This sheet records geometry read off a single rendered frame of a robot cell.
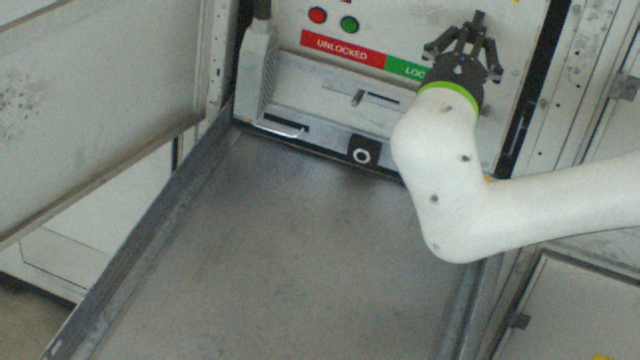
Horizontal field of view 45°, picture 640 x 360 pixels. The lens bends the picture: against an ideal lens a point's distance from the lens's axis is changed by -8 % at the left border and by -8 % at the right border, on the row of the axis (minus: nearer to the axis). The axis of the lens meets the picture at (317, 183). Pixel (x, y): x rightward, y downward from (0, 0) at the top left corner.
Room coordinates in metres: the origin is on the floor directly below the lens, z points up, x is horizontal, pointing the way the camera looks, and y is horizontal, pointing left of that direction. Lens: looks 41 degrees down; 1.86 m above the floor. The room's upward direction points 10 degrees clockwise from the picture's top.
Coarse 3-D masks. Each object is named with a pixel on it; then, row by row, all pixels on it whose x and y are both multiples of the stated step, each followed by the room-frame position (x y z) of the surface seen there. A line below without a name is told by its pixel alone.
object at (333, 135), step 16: (272, 112) 1.26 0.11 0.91; (288, 112) 1.26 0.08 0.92; (304, 112) 1.26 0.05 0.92; (288, 128) 1.25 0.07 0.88; (320, 128) 1.24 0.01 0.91; (336, 128) 1.23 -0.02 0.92; (352, 128) 1.23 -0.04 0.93; (320, 144) 1.24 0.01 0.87; (336, 144) 1.23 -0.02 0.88; (384, 144) 1.21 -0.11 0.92; (384, 160) 1.21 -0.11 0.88; (496, 176) 1.18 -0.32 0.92
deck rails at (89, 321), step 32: (224, 128) 1.25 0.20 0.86; (192, 160) 1.11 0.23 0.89; (160, 192) 0.98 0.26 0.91; (192, 192) 1.06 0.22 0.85; (160, 224) 0.97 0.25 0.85; (128, 256) 0.86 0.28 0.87; (96, 288) 0.76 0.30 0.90; (128, 288) 0.82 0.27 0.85; (480, 288) 0.90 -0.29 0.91; (96, 320) 0.74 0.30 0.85; (448, 320) 0.87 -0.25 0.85; (64, 352) 0.66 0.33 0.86; (448, 352) 0.81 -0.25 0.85
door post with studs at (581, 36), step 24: (576, 0) 1.17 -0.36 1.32; (600, 0) 1.16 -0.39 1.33; (576, 24) 1.17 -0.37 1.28; (600, 24) 1.15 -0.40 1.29; (576, 48) 1.16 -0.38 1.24; (552, 72) 1.17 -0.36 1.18; (576, 72) 1.16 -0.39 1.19; (552, 96) 1.16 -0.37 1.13; (576, 96) 1.15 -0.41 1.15; (552, 120) 1.16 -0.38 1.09; (528, 144) 1.17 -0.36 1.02; (552, 144) 1.15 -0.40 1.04; (528, 168) 1.16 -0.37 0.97; (552, 168) 1.15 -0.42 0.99; (504, 264) 1.15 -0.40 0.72
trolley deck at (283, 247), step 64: (256, 192) 1.10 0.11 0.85; (320, 192) 1.13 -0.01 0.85; (384, 192) 1.16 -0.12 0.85; (192, 256) 0.92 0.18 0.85; (256, 256) 0.95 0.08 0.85; (320, 256) 0.97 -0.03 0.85; (384, 256) 1.00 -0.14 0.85; (128, 320) 0.75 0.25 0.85; (192, 320) 0.78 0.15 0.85; (256, 320) 0.81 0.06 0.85; (320, 320) 0.83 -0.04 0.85; (384, 320) 0.86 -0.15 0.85
